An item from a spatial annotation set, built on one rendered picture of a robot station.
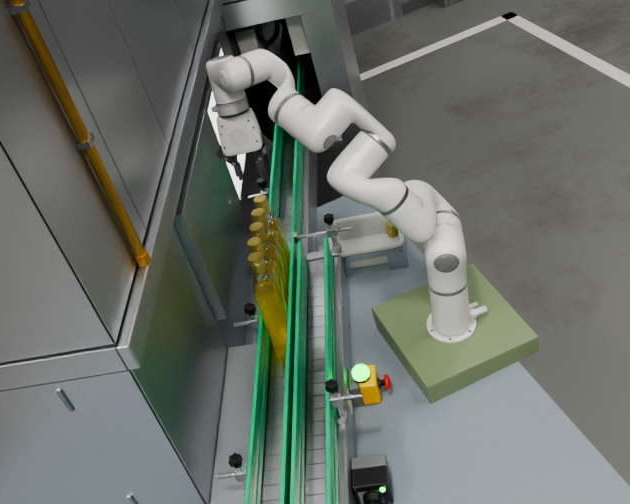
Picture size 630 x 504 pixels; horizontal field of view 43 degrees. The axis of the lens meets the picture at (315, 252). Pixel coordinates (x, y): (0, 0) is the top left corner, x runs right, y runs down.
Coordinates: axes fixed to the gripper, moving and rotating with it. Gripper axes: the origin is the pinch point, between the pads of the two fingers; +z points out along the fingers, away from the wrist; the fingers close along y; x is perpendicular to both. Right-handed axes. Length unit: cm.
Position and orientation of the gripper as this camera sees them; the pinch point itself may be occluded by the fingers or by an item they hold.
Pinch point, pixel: (250, 169)
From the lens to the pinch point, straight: 201.9
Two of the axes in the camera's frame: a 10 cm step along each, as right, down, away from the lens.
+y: 9.7, -1.8, -1.5
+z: 2.2, 8.9, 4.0
